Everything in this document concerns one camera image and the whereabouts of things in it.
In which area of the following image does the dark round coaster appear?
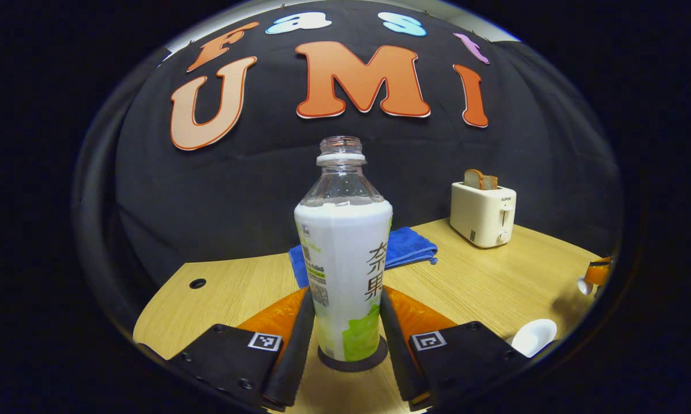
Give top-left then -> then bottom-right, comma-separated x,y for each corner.
318,336 -> 389,373

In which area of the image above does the white green label water bottle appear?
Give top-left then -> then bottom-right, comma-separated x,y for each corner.
294,136 -> 393,362

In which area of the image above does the black backdrop cloth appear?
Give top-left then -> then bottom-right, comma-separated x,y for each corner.
72,0 -> 625,340

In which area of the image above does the cream toaster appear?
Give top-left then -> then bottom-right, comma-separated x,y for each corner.
450,182 -> 517,248

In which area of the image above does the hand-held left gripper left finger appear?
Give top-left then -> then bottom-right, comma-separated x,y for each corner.
135,286 -> 316,412

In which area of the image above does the white teacup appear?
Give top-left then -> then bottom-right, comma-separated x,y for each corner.
511,319 -> 558,358

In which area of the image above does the blue folded towel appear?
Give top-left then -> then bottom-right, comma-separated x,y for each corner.
288,227 -> 438,288

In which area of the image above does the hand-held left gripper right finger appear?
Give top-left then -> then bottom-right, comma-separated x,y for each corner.
380,287 -> 533,413

